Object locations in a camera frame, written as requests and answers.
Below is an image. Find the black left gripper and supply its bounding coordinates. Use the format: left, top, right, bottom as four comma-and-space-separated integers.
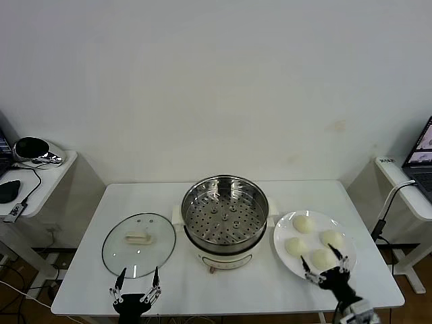
108, 265, 163, 324

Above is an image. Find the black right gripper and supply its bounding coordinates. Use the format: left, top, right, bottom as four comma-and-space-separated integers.
299, 244, 364, 304

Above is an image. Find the white steamed baozi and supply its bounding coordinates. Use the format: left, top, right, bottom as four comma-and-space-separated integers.
284, 237, 308, 258
292, 215, 315, 234
310, 248, 337, 270
319, 229, 345, 250

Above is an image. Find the glass pot lid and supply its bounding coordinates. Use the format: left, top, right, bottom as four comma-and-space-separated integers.
101, 211, 177, 279

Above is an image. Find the stainless steel steamer basket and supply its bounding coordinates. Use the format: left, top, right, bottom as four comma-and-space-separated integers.
180, 174, 270, 253

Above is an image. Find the white round plate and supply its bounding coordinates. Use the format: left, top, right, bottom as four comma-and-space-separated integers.
273, 210, 358, 284

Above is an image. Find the black power adapter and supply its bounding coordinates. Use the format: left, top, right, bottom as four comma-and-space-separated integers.
371, 219, 385, 241

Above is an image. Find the cream electric cooking pot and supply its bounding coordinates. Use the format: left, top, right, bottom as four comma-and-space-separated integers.
171, 198, 280, 273

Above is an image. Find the white side table with label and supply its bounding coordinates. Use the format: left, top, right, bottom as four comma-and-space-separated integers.
373, 155, 432, 294

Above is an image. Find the open laptop pink screen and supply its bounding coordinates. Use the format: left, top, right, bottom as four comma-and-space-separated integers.
401, 115, 432, 204

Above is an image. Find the grey usb hub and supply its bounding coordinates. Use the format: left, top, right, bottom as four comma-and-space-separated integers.
2, 201, 28, 223

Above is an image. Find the black computer mouse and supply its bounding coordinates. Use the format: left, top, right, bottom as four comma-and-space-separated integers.
0, 180, 22, 204

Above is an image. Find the shiny chrome rounded device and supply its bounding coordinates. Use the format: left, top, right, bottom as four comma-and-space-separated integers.
11, 136, 67, 167

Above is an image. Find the dark laptop edge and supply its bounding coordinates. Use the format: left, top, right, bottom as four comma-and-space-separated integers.
0, 128, 16, 180

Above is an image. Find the white charging cable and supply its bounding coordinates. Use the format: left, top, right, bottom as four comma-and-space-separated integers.
377, 180, 416, 223

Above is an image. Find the white floor cable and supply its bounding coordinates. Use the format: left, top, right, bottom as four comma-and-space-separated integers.
0, 280, 53, 308

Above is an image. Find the thin black cable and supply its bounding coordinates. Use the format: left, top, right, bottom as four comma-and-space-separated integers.
9, 161, 43, 205

